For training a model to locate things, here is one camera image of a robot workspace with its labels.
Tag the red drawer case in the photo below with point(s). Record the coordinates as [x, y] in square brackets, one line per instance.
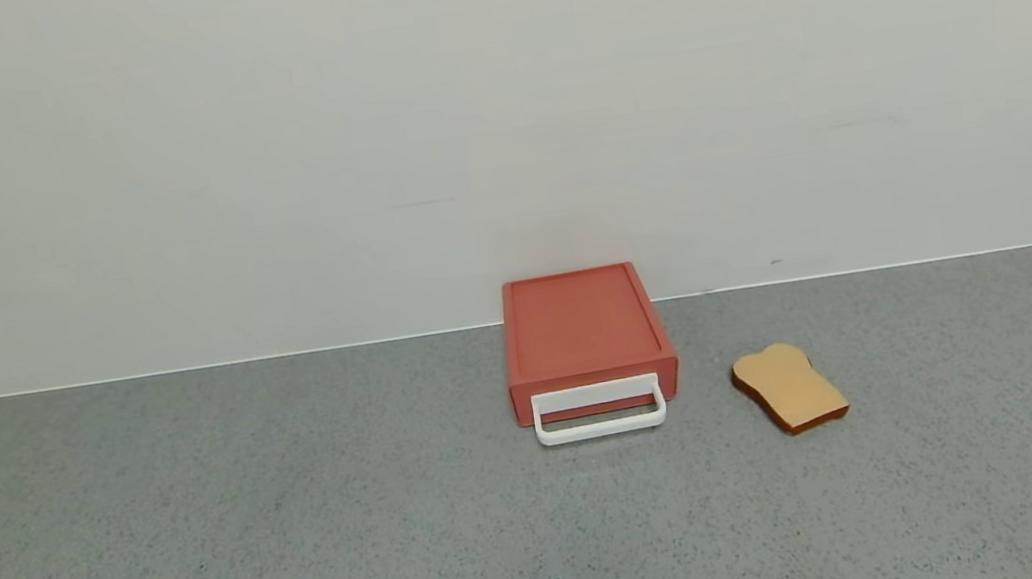
[581, 321]

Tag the toy toast slice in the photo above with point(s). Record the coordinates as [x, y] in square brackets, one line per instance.
[790, 389]

